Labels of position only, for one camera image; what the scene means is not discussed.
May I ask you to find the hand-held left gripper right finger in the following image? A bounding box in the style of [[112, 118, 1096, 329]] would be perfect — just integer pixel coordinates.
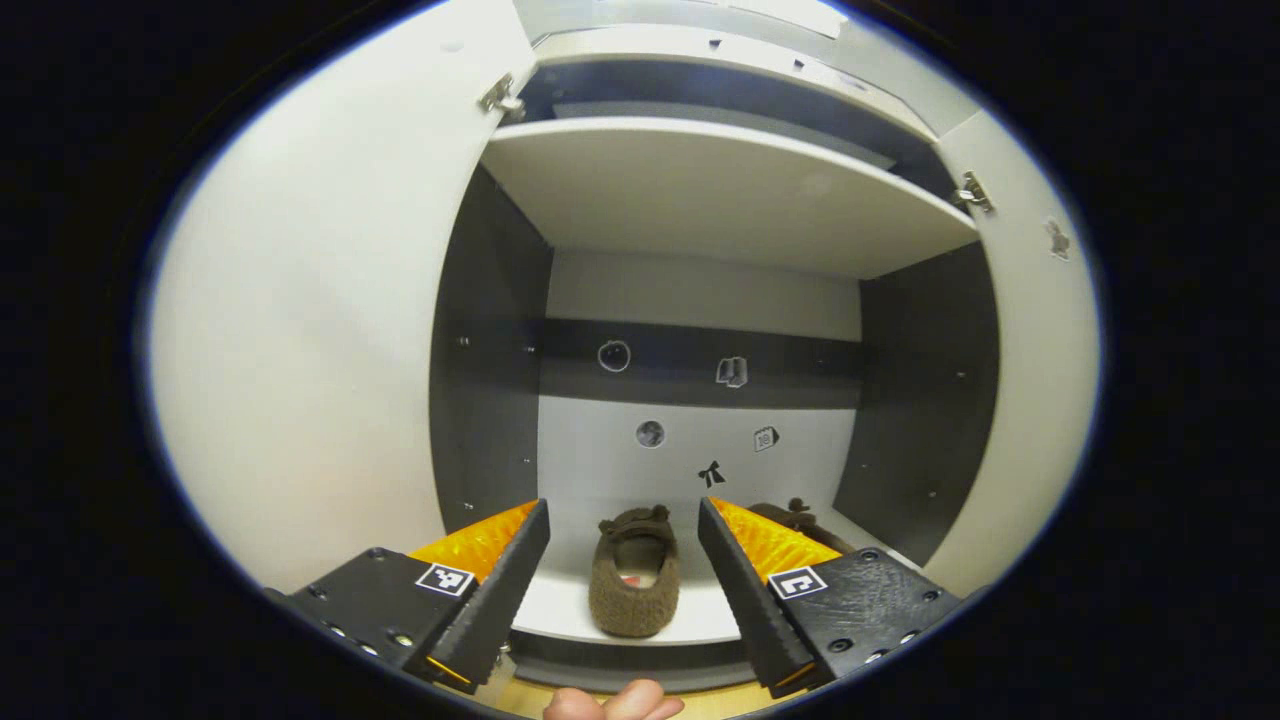
[[697, 496, 963, 701]]

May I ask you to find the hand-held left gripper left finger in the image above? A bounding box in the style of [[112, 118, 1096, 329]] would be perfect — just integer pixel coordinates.
[[265, 498, 553, 696]]

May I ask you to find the brown fuzzy shoe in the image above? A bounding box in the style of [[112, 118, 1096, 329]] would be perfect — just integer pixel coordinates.
[[745, 497, 861, 556], [588, 505, 681, 639]]

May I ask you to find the white shoe cabinet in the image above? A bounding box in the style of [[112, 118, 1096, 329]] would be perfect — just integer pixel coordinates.
[[428, 0, 1001, 693]]

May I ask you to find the white cabinet door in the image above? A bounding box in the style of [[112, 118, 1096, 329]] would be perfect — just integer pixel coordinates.
[[920, 108, 1101, 601], [148, 0, 541, 596]]

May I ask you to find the metal door hinge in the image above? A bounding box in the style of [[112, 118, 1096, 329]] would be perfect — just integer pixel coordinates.
[[953, 170, 996, 214], [477, 72, 526, 119]]

